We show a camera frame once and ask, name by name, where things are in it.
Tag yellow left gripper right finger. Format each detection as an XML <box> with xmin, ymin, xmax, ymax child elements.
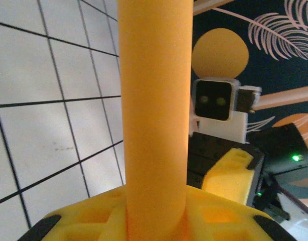
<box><xmin>184</xmin><ymin>185</ymin><xmax>299</xmax><ymax>241</ymax></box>

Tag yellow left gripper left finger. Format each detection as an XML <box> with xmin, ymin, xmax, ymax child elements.
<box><xmin>18</xmin><ymin>187</ymin><xmax>129</xmax><ymax>241</ymax></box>

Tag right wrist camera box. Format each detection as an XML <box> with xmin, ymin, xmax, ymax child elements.
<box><xmin>190</xmin><ymin>78</ymin><xmax>263</xmax><ymax>144</ymax></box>

